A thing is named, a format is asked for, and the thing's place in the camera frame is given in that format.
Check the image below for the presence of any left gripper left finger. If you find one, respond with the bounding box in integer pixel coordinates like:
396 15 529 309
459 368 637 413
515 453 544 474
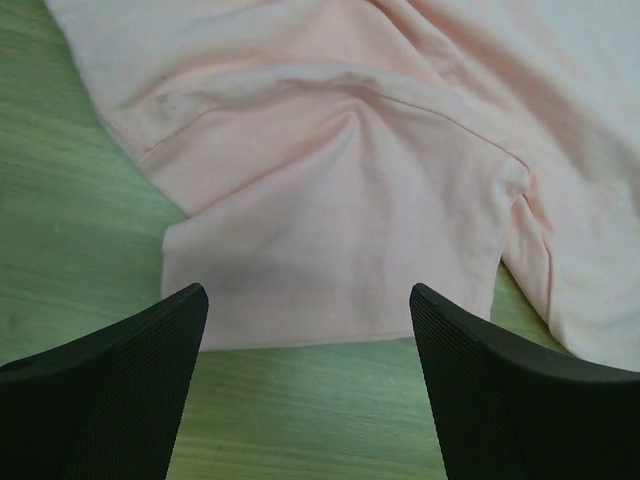
1 284 208 479

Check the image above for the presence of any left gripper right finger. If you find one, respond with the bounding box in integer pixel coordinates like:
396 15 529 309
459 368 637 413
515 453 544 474
409 284 639 479

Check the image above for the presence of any pink t shirt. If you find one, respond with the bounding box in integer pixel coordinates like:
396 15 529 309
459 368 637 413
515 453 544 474
48 1 639 371

